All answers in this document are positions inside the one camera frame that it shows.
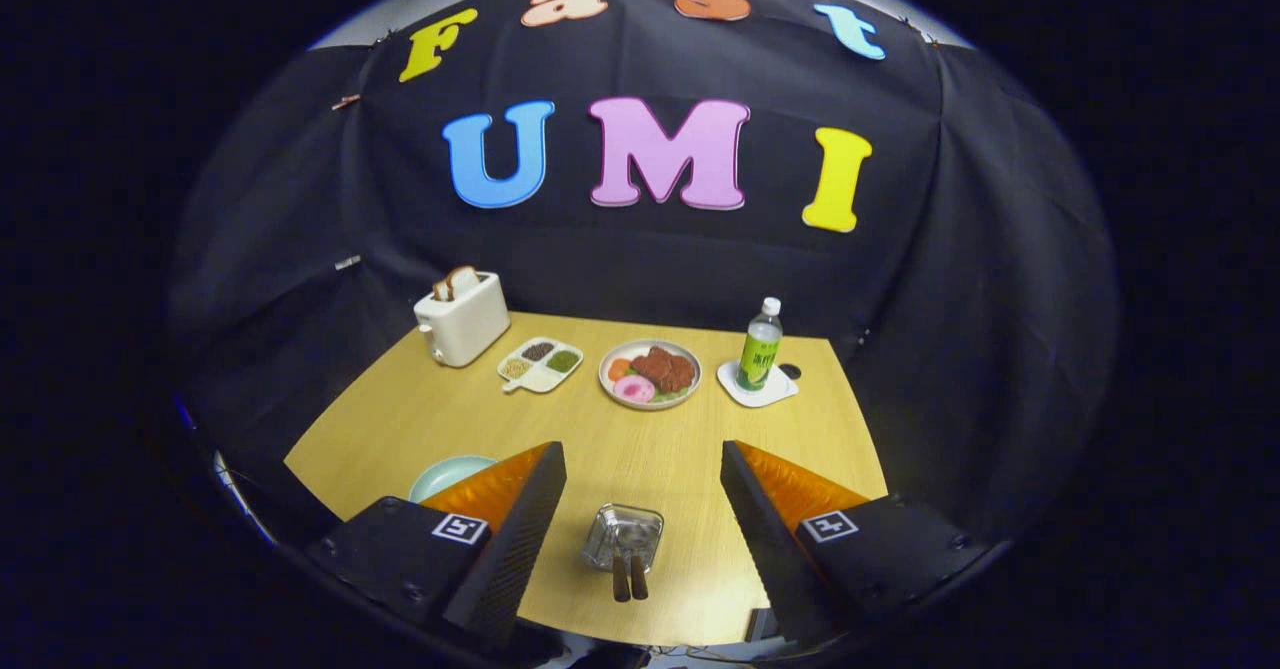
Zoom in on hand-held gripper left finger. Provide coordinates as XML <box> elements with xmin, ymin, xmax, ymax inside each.
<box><xmin>305</xmin><ymin>440</ymin><xmax>568</xmax><ymax>653</ymax></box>

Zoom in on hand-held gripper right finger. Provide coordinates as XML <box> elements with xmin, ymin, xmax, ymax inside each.
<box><xmin>719</xmin><ymin>439</ymin><xmax>991</xmax><ymax>650</ymax></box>

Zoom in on clear glass tray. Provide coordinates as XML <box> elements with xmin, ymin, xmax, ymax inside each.
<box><xmin>581</xmin><ymin>503</ymin><xmax>665</xmax><ymax>575</ymax></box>

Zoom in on teal round plate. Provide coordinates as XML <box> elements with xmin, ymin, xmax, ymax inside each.
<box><xmin>408</xmin><ymin>455</ymin><xmax>498</xmax><ymax>505</ymax></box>

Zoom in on white square coaster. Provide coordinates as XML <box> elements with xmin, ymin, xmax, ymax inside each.
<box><xmin>716</xmin><ymin>359</ymin><xmax>800</xmax><ymax>409</ymax></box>

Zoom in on white divided condiment dish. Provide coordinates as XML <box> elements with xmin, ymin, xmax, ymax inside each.
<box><xmin>497</xmin><ymin>336</ymin><xmax>585</xmax><ymax>394</ymax></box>

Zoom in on white plate with food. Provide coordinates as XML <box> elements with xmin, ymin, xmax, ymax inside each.
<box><xmin>598</xmin><ymin>338</ymin><xmax>703</xmax><ymax>411</ymax></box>

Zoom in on green label drink bottle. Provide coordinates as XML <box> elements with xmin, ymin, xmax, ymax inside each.
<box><xmin>736</xmin><ymin>297</ymin><xmax>785</xmax><ymax>392</ymax></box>

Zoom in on brown meat pieces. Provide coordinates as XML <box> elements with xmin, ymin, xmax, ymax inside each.
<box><xmin>631</xmin><ymin>346</ymin><xmax>697</xmax><ymax>394</ymax></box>

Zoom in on white toaster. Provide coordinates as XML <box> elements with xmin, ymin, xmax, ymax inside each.
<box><xmin>414</xmin><ymin>271</ymin><xmax>512</xmax><ymax>368</ymax></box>

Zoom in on black backdrop cloth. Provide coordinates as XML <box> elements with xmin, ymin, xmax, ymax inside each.
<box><xmin>165</xmin><ymin>0</ymin><xmax>1121</xmax><ymax>550</ymax></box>

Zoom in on metal fork wooden handle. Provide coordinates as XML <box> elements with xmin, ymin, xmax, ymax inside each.
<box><xmin>628</xmin><ymin>519</ymin><xmax>650</xmax><ymax>601</ymax></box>

